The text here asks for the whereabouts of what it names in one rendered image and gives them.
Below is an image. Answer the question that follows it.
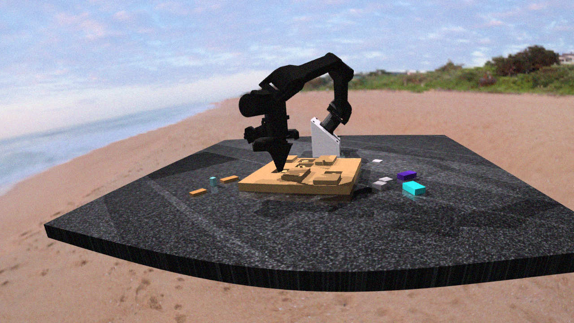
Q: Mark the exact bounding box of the purple rectangular block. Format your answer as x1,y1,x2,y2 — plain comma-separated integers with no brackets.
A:
397,170,417,181

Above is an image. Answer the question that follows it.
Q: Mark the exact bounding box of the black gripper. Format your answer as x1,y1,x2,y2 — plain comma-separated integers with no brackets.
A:
252,112,299,172

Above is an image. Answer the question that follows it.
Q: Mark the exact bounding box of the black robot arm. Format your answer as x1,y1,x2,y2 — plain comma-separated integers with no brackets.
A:
239,52,354,144

